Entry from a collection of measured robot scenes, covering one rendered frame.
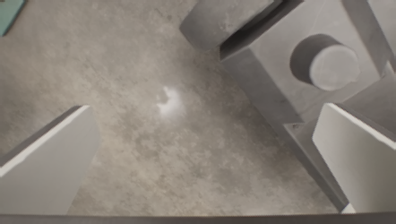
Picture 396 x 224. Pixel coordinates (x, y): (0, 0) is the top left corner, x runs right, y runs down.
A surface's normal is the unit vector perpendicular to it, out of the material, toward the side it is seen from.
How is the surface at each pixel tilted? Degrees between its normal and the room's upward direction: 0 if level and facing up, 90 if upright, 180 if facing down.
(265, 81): 45
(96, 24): 0
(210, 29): 37
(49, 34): 0
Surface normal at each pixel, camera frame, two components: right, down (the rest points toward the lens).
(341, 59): -0.10, 0.43
